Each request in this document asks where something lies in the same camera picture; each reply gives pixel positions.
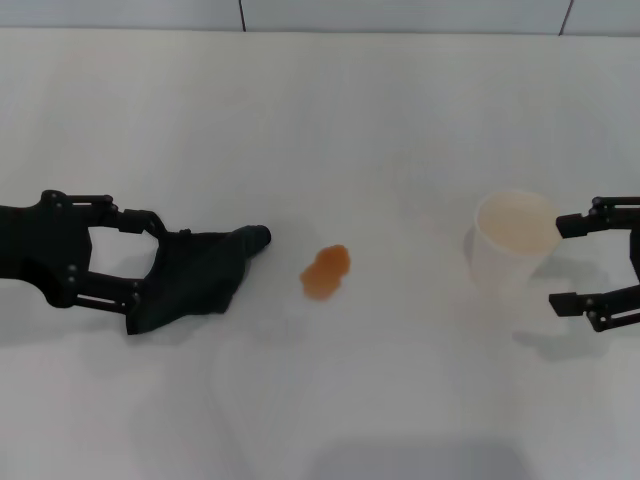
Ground dark blue rag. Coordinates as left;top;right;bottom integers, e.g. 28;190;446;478
124;224;272;336

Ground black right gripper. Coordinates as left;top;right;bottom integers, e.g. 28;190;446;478
548;195;640;334

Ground white paper cup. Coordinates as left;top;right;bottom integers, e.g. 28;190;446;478
469;188;565;309

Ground orange liquid stain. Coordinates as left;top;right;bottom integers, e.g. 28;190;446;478
298;243;352;303

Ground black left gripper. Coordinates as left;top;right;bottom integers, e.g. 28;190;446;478
0;188;168;321

